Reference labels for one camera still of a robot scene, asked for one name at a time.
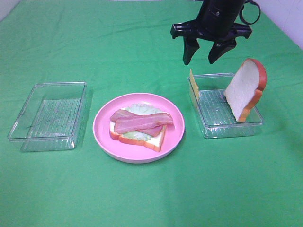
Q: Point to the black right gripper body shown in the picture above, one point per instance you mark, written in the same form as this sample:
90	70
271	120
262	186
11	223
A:
193	30

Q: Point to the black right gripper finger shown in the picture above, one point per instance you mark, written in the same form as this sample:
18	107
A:
190	47
220	48

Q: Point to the yellow toy cheese slice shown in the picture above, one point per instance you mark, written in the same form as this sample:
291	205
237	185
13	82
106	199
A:
194	85

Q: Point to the toy bread slice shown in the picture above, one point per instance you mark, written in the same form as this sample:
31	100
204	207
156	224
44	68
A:
246	88
155	143

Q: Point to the toy lettuce leaf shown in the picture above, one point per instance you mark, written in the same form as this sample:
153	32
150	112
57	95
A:
140	109

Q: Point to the toy bacon strip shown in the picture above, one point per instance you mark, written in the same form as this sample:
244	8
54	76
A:
125	113
141	122

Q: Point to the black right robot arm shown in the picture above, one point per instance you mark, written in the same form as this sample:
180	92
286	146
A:
215	22

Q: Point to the right clear plastic container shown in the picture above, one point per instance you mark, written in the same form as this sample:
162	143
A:
213	113

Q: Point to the clear plastic container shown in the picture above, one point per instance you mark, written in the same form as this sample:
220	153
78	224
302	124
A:
52	118
213	113

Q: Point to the green tablecloth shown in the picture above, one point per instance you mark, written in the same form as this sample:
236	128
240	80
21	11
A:
120	47

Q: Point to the pink round plate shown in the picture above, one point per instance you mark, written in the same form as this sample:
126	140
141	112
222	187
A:
135	153

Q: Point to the left clear plastic container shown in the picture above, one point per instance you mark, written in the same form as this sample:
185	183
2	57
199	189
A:
52	118

